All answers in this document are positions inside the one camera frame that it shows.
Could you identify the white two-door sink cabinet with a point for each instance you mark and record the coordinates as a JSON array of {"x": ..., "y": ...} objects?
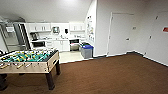
[{"x": 61, "y": 45}]

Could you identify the stainless steel refrigerator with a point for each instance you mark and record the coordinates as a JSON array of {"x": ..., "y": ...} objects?
[{"x": 13, "y": 36}]

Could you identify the stainless steel dishwasher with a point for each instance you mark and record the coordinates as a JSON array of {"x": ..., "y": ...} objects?
[{"x": 74, "y": 44}]

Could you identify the black coffee machine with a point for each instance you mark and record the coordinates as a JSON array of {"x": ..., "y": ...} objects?
[{"x": 34, "y": 36}]

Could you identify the white three-door wall cabinet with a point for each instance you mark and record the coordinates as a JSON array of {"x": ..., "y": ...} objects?
[{"x": 77, "y": 26}]

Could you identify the built-in black microwave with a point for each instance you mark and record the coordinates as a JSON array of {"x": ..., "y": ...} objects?
[{"x": 38, "y": 43}]

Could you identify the small grey door plate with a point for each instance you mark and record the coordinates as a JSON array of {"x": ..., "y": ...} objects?
[{"x": 134, "y": 28}]

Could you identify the grey bin blue lid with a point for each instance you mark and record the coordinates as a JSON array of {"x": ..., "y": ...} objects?
[{"x": 86, "y": 52}]

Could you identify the green foosball table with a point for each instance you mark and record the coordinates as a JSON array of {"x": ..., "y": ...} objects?
[{"x": 30, "y": 61}]

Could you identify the large wall poster board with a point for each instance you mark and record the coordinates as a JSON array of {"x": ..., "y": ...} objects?
[{"x": 90, "y": 30}]

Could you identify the white drawer unit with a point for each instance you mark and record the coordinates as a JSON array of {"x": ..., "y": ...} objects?
[{"x": 49, "y": 44}]

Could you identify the white door red sign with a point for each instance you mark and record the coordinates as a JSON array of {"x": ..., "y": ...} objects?
[{"x": 158, "y": 40}]

